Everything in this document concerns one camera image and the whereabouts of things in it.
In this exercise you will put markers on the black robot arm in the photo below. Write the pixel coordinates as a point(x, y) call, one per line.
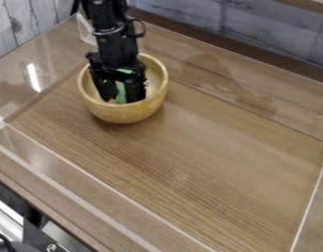
point(106, 13)

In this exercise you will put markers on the round wooden bowl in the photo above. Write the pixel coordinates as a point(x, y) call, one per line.
point(118, 111)

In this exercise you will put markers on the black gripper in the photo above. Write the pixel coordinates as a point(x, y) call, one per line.
point(113, 63)

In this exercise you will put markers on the black metal bracket with bolt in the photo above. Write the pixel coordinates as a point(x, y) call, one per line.
point(36, 238)

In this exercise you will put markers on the clear acrylic corner bracket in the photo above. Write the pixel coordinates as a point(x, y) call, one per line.
point(85, 30)

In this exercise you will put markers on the green rectangular block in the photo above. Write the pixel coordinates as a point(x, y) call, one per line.
point(120, 87)

